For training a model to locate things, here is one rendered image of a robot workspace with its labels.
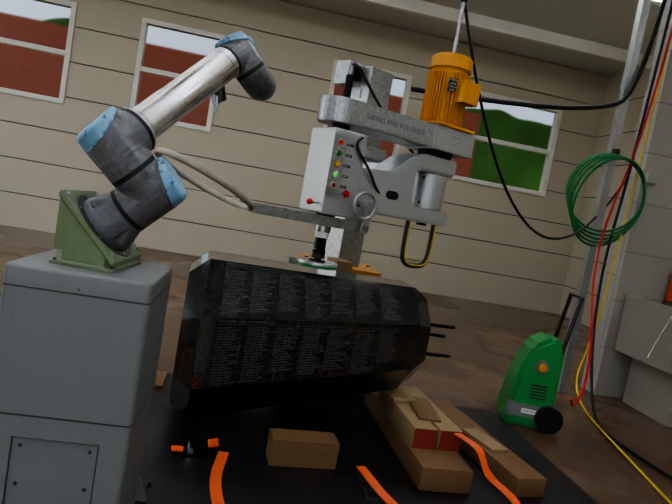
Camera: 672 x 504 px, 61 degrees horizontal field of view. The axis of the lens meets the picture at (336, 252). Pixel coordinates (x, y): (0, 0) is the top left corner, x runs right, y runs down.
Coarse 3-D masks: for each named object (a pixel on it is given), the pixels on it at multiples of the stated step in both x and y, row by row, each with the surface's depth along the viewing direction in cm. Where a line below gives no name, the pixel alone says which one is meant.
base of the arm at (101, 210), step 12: (84, 204) 170; (96, 204) 170; (108, 204) 169; (96, 216) 167; (108, 216) 168; (120, 216) 169; (96, 228) 167; (108, 228) 168; (120, 228) 170; (132, 228) 172; (144, 228) 177; (108, 240) 169; (120, 240) 172; (132, 240) 176
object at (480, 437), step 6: (468, 432) 295; (474, 432) 297; (480, 432) 298; (474, 438) 290; (480, 438) 290; (486, 438) 291; (486, 444) 283; (492, 444) 284; (498, 444) 286; (492, 450) 277; (498, 450) 278; (504, 450) 280
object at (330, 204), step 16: (320, 128) 281; (336, 128) 270; (320, 144) 279; (352, 144) 276; (320, 160) 278; (352, 160) 278; (304, 176) 289; (320, 176) 276; (352, 176) 280; (304, 192) 287; (320, 192) 275; (352, 192) 281; (304, 208) 286; (320, 208) 274; (336, 208) 278
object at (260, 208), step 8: (240, 200) 266; (256, 208) 259; (264, 208) 261; (272, 208) 263; (280, 208) 266; (288, 208) 281; (280, 216) 266; (288, 216) 269; (296, 216) 271; (304, 216) 274; (312, 216) 276; (320, 216) 279; (320, 224) 280; (328, 224) 282; (336, 224) 285; (344, 224) 288; (352, 224) 291; (360, 224) 294
